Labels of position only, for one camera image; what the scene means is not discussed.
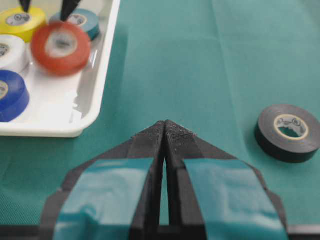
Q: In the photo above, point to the white plastic tray case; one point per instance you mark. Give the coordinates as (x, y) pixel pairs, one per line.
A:
(62, 107)

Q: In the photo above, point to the blue tape roll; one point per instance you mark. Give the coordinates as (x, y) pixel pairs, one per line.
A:
(14, 95)

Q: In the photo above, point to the black tape roll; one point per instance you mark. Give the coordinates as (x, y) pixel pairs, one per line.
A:
(288, 133)

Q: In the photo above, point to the white tape roll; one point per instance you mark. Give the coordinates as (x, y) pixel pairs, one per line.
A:
(13, 53)

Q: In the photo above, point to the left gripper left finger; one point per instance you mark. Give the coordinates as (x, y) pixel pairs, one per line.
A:
(114, 196)

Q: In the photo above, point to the yellow tape roll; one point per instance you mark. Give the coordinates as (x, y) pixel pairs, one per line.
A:
(14, 21)

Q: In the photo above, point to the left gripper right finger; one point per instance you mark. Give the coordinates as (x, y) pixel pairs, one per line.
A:
(212, 195)

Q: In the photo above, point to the orange red tape roll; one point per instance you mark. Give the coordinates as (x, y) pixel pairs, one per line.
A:
(61, 48)

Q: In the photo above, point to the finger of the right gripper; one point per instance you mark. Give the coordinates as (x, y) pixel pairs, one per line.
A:
(25, 4)
(68, 6)

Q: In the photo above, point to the teal green tape roll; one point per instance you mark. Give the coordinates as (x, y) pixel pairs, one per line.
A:
(86, 20)

